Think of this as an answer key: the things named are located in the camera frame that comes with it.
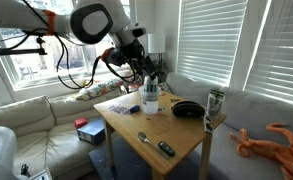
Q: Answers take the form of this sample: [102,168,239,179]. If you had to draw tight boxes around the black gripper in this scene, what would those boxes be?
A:
[112,41,156,80]

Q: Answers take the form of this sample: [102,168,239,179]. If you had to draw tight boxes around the clear plastic cup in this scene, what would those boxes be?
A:
[139,86,159,114]

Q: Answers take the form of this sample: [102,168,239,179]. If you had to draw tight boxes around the silver spoon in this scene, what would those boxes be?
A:
[138,132,168,159]

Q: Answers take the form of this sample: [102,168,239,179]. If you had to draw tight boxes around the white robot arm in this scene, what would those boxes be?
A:
[0,0,156,78]

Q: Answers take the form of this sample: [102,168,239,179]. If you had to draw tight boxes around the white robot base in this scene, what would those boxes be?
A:
[0,126,18,180]

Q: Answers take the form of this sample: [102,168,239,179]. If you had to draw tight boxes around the white table lamp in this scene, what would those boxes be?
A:
[147,32,166,84]

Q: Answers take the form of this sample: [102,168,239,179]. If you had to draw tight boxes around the blue toy car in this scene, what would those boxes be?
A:
[129,105,140,113]

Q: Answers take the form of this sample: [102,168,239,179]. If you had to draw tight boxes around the floral pillow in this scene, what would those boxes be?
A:
[75,78,124,101]

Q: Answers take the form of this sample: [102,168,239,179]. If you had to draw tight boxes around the red box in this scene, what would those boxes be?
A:
[74,117,87,129]

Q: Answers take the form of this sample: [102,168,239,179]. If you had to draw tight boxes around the blue box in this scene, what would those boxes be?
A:
[77,118,105,145]

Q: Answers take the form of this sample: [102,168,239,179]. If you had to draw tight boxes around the wooden table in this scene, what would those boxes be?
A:
[94,92,213,180]

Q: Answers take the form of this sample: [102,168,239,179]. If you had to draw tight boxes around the clear jar with plant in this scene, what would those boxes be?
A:
[207,89,224,118]

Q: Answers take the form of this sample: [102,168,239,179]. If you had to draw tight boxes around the green toy car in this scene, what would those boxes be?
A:
[158,141,175,157]

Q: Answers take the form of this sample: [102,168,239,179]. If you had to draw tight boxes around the cream leather sofa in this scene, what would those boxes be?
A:
[0,90,119,180]

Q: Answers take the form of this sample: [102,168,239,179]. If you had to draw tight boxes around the grey sofa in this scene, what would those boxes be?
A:
[166,73,293,180]

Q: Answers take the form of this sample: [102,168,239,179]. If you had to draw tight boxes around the orange plush octopus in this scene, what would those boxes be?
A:
[230,122,293,180]

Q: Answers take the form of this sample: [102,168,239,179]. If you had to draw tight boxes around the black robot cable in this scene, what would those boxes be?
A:
[19,0,144,90]

